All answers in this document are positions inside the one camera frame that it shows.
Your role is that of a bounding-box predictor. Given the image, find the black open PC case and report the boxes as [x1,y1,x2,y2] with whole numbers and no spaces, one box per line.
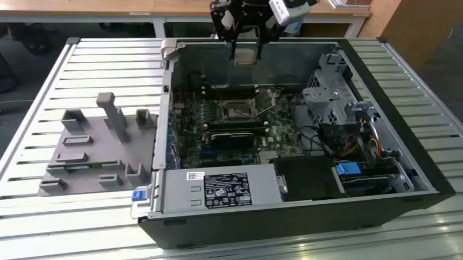
[136,37,456,250]

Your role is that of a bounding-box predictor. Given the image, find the green RAM stick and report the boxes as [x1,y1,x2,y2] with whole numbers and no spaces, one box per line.
[63,161,120,171]

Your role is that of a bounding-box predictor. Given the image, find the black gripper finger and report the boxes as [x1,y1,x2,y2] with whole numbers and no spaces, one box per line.
[209,2,240,61]
[255,16,287,60]

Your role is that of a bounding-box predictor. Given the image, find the white paper stack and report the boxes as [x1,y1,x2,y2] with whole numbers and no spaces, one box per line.
[327,0,374,8]

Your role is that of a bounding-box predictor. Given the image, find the small silver heatsink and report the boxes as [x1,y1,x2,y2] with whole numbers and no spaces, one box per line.
[259,150,280,165]

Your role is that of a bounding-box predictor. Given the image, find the blue disk carrier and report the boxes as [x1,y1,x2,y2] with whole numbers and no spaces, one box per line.
[334,161,363,177]

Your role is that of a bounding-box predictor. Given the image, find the metal disk bay cage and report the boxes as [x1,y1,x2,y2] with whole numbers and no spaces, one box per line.
[301,53,374,125]

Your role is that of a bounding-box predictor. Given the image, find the metal socket cover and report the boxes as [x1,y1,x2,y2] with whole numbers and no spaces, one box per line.
[252,88,281,114]

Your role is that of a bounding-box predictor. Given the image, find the grey parts rack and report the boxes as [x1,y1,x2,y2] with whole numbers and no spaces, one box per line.
[37,92,160,197]

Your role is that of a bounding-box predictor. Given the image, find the square silver CPU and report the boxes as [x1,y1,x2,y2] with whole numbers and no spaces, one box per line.
[233,50,260,66]

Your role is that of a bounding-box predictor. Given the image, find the black cable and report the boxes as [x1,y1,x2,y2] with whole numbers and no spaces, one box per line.
[296,126,340,158]

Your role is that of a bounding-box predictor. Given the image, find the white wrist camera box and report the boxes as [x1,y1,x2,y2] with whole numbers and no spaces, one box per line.
[268,0,312,27]

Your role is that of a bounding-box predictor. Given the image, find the wooden cabinet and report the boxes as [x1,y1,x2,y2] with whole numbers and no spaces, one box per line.
[358,0,463,73]

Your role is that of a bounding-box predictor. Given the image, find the coloured wire bundle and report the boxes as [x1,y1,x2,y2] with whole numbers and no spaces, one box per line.
[339,134,384,160]

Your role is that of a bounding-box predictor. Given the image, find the grey power supply unit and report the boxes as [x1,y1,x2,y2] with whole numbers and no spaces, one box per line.
[159,164,287,213]

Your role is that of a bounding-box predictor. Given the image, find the wooden desk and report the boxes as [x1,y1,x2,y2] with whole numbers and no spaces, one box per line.
[0,0,374,38]

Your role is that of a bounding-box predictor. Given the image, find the black plastic shroud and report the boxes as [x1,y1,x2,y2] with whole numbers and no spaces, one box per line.
[269,156,347,203]

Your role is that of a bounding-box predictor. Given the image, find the black graphics card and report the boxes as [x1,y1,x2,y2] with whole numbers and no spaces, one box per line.
[208,131,256,151]

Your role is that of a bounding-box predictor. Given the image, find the thin metal locking lever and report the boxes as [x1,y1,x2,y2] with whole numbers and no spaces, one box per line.
[256,102,280,116]

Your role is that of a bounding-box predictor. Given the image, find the green motherboard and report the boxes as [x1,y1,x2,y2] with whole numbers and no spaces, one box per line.
[169,83,308,170]

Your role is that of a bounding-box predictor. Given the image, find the CPU socket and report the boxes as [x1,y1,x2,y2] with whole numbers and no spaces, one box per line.
[216,99,260,122]

